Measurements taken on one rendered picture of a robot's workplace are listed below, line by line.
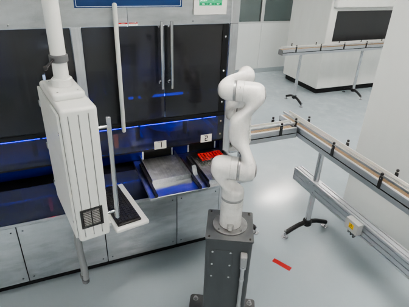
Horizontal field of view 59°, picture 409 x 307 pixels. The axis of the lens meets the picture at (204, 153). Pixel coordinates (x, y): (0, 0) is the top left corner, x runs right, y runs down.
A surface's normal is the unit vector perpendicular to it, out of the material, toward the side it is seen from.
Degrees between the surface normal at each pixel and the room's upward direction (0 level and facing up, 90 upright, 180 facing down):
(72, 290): 0
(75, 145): 90
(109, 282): 0
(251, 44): 90
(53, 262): 90
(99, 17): 90
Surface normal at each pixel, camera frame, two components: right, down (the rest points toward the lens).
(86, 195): 0.52, 0.42
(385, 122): -0.92, 0.15
